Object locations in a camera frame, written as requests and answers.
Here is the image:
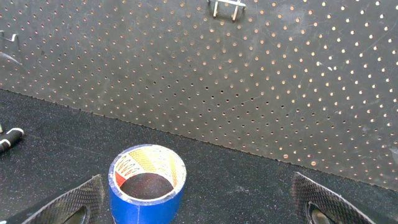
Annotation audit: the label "metal hook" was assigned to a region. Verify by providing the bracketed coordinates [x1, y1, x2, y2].
[0, 29, 20, 44]
[207, 0, 247, 22]

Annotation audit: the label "black and white pliers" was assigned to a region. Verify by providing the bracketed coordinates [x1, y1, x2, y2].
[0, 123, 25, 154]

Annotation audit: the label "roll of blue tape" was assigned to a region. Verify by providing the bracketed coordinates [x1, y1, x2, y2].
[108, 144, 188, 224]

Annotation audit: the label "black pegboard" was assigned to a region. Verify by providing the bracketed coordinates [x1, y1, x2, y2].
[0, 0, 398, 191]

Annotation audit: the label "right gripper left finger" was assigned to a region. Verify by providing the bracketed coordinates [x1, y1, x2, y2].
[6, 174, 105, 224]

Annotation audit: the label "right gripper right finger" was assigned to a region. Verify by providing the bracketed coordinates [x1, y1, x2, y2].
[290, 171, 377, 224]

